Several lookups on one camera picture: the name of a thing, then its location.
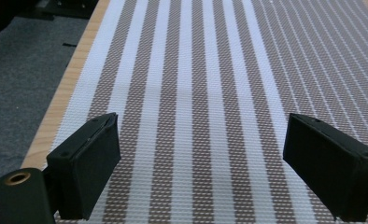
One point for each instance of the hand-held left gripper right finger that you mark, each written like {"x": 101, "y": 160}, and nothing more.
{"x": 331, "y": 174}

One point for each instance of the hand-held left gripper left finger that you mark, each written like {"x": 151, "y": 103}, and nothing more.
{"x": 88, "y": 168}

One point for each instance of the striped woven placemat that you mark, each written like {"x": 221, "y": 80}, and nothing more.
{"x": 210, "y": 102}

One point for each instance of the dark metal stand base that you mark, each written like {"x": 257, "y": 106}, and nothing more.
{"x": 63, "y": 6}

